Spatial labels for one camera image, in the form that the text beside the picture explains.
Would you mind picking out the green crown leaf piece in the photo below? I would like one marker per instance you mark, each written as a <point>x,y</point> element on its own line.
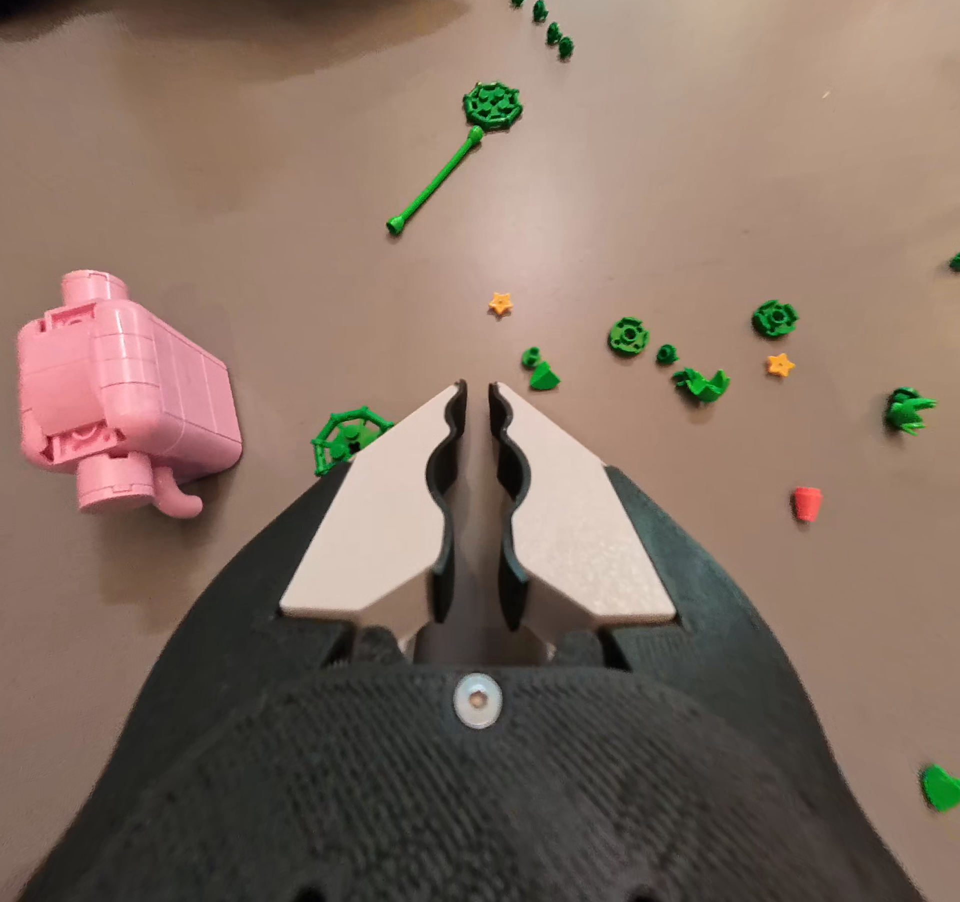
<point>701,386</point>

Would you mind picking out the orange star piece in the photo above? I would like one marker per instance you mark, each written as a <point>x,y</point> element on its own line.
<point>500,303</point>
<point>780,364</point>

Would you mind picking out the pink brick model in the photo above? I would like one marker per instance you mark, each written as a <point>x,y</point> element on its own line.
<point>150,392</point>

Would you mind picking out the green spiky leaf piece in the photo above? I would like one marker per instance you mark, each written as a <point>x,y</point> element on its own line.
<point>907,411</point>

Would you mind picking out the green stem rod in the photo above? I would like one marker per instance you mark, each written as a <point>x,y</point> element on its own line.
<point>435,182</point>

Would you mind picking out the green leaf brick piece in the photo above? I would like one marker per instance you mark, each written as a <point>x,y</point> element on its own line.
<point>544,378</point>
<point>939,788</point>

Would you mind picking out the green web plate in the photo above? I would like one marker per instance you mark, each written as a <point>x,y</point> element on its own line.
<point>493,102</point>
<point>346,433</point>

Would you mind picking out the round green flower plate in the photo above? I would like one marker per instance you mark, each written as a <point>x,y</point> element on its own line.
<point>628,336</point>
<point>775,317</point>

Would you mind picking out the red bud piece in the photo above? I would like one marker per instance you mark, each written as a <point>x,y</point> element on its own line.
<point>806,503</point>

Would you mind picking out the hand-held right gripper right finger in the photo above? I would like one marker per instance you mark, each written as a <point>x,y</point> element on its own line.
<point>585,534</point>

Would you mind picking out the row of small green studs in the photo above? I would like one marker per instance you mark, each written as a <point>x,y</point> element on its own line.
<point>540,11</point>

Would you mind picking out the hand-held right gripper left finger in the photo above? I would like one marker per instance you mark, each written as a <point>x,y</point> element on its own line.
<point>367,534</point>

